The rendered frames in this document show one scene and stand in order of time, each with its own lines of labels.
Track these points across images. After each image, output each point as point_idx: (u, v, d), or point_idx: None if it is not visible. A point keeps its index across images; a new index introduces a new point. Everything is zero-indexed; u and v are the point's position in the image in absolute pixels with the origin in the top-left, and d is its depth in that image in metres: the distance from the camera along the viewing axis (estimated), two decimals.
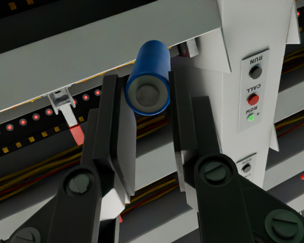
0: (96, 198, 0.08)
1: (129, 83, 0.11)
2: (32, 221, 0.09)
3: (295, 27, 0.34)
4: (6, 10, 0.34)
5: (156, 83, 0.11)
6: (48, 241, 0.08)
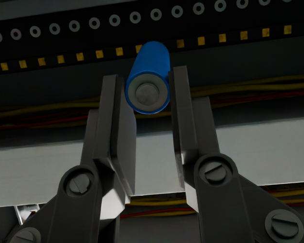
0: (96, 198, 0.08)
1: None
2: (32, 221, 0.09)
3: None
4: (300, 31, 0.28)
5: None
6: (48, 241, 0.08)
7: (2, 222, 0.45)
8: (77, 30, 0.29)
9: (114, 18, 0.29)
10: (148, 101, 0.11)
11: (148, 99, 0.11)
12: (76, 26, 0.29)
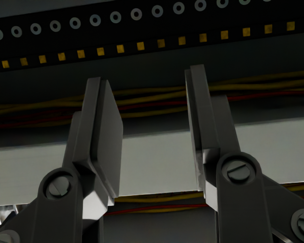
0: (76, 199, 0.08)
1: None
2: (11, 223, 0.09)
3: None
4: (281, 30, 0.28)
5: None
6: None
7: None
8: (58, 30, 0.29)
9: (94, 18, 0.28)
10: None
11: None
12: (57, 26, 0.29)
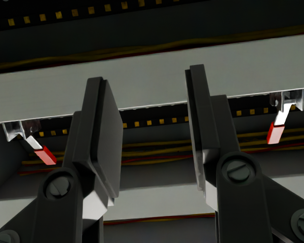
0: (76, 199, 0.08)
1: None
2: (11, 223, 0.09)
3: None
4: None
5: None
6: None
7: None
8: None
9: None
10: None
11: None
12: None
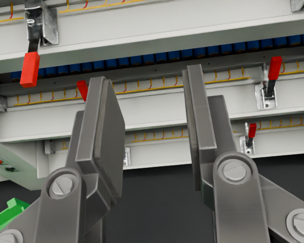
0: (80, 198, 0.08)
1: None
2: (15, 223, 0.09)
3: None
4: None
5: None
6: None
7: None
8: None
9: None
10: None
11: None
12: None
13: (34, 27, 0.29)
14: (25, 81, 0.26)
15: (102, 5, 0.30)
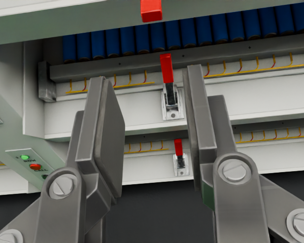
0: (80, 198, 0.08)
1: None
2: (15, 223, 0.09)
3: None
4: None
5: None
6: None
7: None
8: None
9: None
10: None
11: None
12: None
13: None
14: (150, 9, 0.17)
15: None
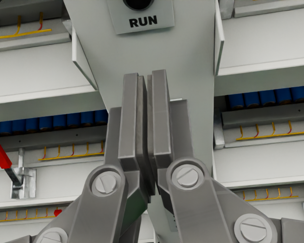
0: (120, 201, 0.08)
1: None
2: (57, 221, 0.08)
3: None
4: None
5: None
6: (69, 238, 0.08)
7: None
8: None
9: None
10: None
11: None
12: None
13: None
14: None
15: None
